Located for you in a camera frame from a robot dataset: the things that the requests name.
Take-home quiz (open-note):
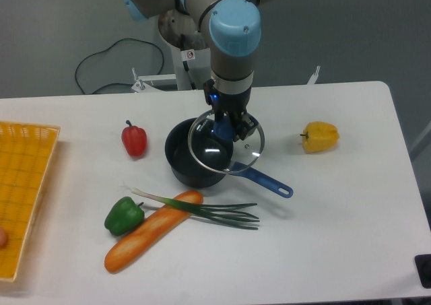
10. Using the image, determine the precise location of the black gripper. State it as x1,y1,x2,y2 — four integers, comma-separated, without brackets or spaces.
203,79,258,141

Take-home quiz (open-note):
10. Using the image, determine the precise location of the glass lid blue knob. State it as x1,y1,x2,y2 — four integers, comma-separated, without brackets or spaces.
187,110,265,174

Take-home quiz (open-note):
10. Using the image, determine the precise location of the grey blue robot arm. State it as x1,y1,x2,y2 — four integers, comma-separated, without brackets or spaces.
123,0,272,141

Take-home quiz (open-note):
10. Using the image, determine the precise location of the yellow bell pepper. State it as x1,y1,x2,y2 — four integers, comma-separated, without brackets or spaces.
300,121,339,154

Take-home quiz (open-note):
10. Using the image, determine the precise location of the green spring onion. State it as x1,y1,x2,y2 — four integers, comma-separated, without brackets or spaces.
130,188,260,230

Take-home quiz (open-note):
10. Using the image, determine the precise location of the red bell pepper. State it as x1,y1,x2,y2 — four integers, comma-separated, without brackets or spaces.
121,120,147,158

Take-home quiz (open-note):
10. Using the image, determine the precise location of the green bell pepper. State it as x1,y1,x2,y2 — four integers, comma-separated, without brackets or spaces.
104,197,145,236

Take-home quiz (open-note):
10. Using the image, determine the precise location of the orange baguette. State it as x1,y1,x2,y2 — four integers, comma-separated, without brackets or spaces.
104,191,203,273

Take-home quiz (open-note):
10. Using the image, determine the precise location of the yellow woven basket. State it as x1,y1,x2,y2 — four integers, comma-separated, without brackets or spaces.
1,121,61,282

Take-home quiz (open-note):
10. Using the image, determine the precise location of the black device at table edge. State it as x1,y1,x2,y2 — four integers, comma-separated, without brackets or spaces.
414,254,431,289

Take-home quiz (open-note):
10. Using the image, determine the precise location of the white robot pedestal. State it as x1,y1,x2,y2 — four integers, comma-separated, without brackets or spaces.
130,10,212,94

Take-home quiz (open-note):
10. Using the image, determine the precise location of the dark saucepan blue handle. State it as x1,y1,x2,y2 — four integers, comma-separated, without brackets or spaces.
165,118,294,198

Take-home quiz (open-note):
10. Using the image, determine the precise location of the black cable on floor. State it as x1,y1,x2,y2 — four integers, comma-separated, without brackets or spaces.
74,38,165,96

